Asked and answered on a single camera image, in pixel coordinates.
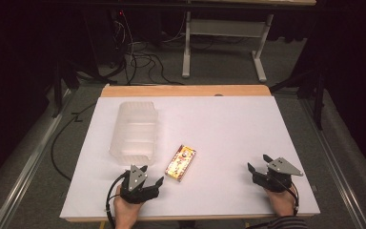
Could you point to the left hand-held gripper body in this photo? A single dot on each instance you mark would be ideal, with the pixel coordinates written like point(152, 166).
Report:
point(132, 191)

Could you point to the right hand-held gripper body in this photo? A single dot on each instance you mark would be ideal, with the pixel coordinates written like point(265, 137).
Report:
point(278, 176)

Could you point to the person's left hand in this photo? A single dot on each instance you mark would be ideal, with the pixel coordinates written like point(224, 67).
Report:
point(125, 211)

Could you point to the person's right hand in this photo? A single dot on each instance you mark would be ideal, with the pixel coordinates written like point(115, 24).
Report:
point(281, 202)

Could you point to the yellow patterned snack box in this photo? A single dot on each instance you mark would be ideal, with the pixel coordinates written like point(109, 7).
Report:
point(180, 163)

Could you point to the translucent plastic container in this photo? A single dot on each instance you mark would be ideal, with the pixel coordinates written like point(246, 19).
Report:
point(135, 133)

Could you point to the white table cover sheet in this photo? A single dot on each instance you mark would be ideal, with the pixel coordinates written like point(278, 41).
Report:
point(222, 136)

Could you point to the black tripod stand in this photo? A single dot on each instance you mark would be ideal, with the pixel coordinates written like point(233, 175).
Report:
point(314, 86)

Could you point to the wooden table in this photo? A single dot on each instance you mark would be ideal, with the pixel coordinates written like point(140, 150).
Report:
point(184, 90)

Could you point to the dark computer case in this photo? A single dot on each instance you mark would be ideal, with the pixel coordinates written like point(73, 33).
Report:
point(120, 35)

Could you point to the metal floor rail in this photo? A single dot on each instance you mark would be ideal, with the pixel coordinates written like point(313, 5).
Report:
point(330, 159)
point(28, 162)

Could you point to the white metal desk frame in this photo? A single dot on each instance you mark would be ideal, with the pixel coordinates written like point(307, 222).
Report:
point(225, 28)

